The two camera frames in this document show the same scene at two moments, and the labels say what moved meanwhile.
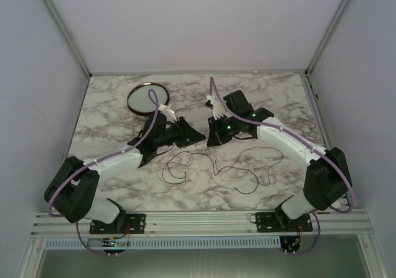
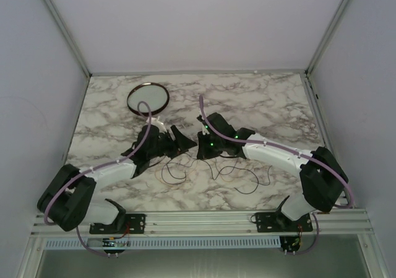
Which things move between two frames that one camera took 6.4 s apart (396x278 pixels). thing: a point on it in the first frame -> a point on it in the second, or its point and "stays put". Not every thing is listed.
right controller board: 289,243 stays put
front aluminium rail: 341,221 stays put
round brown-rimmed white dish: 139,103 stays put
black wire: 227,168 -> 216,178
